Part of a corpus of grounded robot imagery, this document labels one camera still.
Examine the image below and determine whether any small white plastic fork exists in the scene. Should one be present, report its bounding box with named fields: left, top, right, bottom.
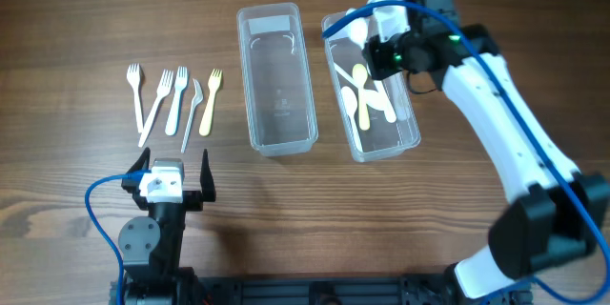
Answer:
left=126, top=63, right=144, bottom=133

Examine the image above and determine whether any long white plastic fork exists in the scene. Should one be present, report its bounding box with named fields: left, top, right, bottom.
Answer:
left=138, top=70, right=173, bottom=148

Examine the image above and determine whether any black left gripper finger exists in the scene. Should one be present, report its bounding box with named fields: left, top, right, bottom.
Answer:
left=127, top=148, right=151, bottom=174
left=199, top=149, right=216, bottom=202

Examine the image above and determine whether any broad white plastic spoon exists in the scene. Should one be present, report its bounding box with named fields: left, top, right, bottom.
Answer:
left=334, top=63, right=388, bottom=112

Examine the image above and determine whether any thick-handled white plastic spoon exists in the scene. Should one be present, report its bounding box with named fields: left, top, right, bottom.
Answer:
left=374, top=80, right=397, bottom=123

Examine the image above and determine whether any left clear plastic container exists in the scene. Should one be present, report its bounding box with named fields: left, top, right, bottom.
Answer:
left=236, top=3, right=318, bottom=157

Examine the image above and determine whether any white plastic fork on side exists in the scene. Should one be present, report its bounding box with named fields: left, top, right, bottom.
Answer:
left=180, top=79, right=204, bottom=153

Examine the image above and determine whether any clear plastic container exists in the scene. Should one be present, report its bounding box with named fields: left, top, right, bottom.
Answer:
left=325, top=18, right=420, bottom=162
left=236, top=3, right=318, bottom=157

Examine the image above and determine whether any slim white plastic spoon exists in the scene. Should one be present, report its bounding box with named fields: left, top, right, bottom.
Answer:
left=346, top=17, right=368, bottom=50

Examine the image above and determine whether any blue cable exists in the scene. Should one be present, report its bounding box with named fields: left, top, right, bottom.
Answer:
left=321, top=0, right=610, bottom=305
left=84, top=170, right=153, bottom=305

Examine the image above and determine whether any cream yellow plastic spoon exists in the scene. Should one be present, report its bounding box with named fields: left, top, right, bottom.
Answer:
left=352, top=64, right=371, bottom=131

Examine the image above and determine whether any right blue cable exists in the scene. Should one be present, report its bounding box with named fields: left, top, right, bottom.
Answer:
left=321, top=0, right=610, bottom=305

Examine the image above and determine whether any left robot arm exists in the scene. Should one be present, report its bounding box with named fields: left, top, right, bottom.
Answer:
left=109, top=149, right=216, bottom=304

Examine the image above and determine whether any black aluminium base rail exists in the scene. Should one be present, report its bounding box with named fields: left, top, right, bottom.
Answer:
left=108, top=272, right=531, bottom=305

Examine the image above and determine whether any wide-handled white plastic fork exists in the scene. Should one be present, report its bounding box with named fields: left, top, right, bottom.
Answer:
left=165, top=66, right=189, bottom=136

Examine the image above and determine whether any left blue cable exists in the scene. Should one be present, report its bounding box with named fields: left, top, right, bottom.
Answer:
left=84, top=170, right=153, bottom=305

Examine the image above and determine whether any thin-handled white plastic spoon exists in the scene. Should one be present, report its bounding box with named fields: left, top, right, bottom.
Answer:
left=341, top=86, right=362, bottom=152

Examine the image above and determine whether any cream yellow plastic fork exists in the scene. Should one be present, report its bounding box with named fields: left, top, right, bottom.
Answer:
left=198, top=69, right=223, bottom=136

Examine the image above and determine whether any right clear plastic container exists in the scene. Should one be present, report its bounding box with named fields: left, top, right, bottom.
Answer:
left=325, top=18, right=420, bottom=162

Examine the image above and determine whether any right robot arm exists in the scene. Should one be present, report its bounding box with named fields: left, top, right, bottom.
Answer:
left=348, top=0, right=609, bottom=304

